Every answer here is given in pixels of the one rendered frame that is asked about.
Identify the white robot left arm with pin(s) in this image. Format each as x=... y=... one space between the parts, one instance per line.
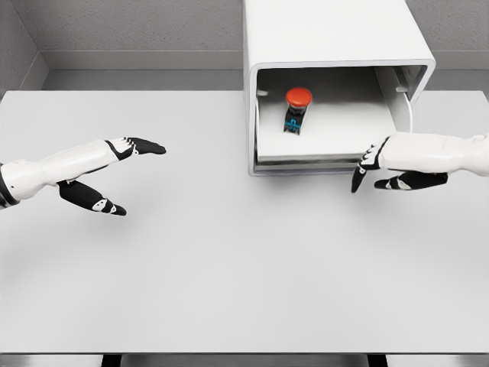
x=23 y=177

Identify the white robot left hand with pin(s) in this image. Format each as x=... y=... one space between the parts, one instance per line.
x=84 y=156

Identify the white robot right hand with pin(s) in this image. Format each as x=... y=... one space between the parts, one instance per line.
x=416 y=153

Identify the red button load switch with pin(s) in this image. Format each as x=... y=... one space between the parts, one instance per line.
x=298 y=100

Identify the white tabletop storage cabinet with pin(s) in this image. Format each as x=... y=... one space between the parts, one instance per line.
x=324 y=34

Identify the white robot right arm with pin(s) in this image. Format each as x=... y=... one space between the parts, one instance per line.
x=475 y=156

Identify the white cabinet drawer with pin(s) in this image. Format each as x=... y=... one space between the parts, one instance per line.
x=336 y=141

